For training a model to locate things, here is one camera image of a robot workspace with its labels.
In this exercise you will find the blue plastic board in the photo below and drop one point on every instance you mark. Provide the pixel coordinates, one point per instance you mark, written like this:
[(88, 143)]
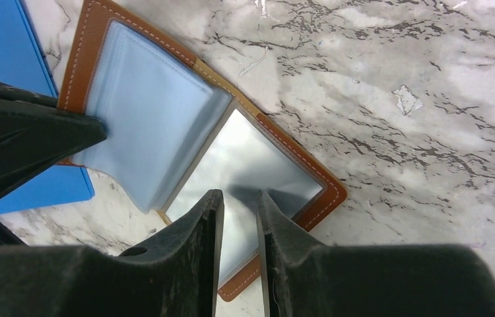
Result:
[(23, 66)]

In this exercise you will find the brown leather card holder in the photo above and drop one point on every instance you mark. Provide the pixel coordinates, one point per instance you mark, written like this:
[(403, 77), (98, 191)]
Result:
[(163, 107)]

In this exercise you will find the silver credit card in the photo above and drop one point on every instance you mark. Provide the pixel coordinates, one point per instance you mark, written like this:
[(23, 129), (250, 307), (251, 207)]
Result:
[(240, 162)]

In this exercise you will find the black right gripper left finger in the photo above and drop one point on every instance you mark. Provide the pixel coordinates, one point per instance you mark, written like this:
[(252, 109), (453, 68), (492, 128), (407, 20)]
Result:
[(172, 273)]

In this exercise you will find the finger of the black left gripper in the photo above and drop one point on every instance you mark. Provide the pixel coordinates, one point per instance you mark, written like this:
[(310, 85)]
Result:
[(35, 135)]

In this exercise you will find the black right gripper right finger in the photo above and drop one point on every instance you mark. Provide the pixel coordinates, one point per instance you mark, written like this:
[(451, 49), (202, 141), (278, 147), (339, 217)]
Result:
[(302, 276)]

